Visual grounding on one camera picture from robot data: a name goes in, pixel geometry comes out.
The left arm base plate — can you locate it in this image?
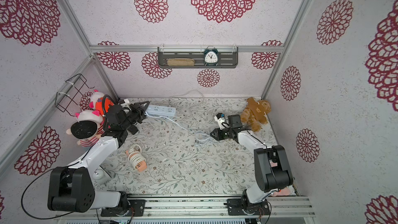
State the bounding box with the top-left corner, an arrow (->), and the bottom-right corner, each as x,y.
100,200 -> 146,217

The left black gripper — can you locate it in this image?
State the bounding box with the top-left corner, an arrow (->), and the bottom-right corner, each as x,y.
121,101 -> 150,130

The pink power strip white cord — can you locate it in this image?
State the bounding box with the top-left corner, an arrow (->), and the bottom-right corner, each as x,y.
125,144 -> 148,173

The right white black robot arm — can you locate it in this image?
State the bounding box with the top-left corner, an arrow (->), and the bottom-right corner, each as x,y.
210,113 -> 293,207

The light blue power strip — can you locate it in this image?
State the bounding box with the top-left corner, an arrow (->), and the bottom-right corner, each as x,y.
145,105 -> 218,145

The teal alarm clock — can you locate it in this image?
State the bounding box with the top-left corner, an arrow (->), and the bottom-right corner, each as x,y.
204,48 -> 220,66

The brown teddy bear plush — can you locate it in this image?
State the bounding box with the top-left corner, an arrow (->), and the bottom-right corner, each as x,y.
240,97 -> 272,132

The grey wall shelf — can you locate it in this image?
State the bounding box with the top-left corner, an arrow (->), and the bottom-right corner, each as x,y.
158,46 -> 238,68

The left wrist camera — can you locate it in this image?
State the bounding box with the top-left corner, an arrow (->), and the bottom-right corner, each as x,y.
119,99 -> 131,108

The orange fish plush toy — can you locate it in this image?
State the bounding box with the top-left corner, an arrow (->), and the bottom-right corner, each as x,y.
89,90 -> 115,116

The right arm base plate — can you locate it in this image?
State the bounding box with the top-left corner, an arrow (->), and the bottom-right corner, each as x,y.
224,198 -> 271,216

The pink plush red dotted dress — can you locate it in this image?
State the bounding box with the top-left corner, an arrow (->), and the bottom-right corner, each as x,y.
271,186 -> 296,197

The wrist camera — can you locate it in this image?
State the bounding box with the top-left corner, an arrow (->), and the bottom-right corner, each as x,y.
119,99 -> 131,108
214,113 -> 226,130

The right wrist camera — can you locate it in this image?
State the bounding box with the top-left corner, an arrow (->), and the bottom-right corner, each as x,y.
214,113 -> 226,130

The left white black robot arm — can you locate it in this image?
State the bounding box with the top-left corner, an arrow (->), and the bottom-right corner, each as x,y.
47,101 -> 150,216

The black faced striped plush doll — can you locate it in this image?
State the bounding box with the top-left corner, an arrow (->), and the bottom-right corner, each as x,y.
66,110 -> 104,148

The black wire wall basket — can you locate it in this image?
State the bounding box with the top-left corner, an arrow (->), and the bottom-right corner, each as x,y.
54,73 -> 94,117

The floral table mat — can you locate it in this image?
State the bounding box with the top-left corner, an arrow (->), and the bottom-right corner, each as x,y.
96,98 -> 255,195

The tan pouch on shelf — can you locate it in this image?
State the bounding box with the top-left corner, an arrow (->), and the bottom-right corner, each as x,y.
167,58 -> 195,66

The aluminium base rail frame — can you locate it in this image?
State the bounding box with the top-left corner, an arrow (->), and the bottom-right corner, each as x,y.
54,195 -> 316,224

